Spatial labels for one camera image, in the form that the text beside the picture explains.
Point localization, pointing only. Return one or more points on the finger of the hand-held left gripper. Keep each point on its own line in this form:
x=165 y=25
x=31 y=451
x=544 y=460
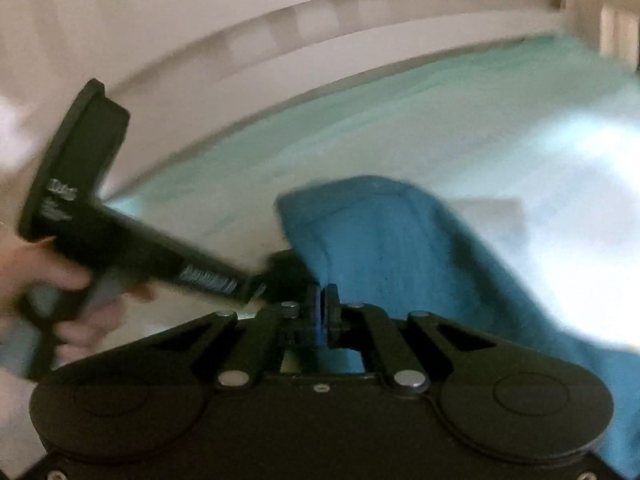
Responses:
x=287 y=272

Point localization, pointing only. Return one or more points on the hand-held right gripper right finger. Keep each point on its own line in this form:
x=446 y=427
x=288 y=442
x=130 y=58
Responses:
x=332 y=317

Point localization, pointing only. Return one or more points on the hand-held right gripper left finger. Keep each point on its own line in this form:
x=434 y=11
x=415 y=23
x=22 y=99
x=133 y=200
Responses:
x=316 y=322

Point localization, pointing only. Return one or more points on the teal pants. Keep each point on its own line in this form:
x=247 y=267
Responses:
x=390 y=260

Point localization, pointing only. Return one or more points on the person's left forearm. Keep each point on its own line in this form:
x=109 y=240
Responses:
x=15 y=425

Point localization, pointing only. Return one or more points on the person's left hand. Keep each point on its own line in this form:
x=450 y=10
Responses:
x=35 y=270

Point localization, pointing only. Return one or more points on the flower print blanket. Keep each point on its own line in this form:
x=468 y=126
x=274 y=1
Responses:
x=400 y=125

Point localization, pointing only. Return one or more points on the pale wooden bed frame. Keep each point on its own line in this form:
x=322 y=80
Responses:
x=200 y=25

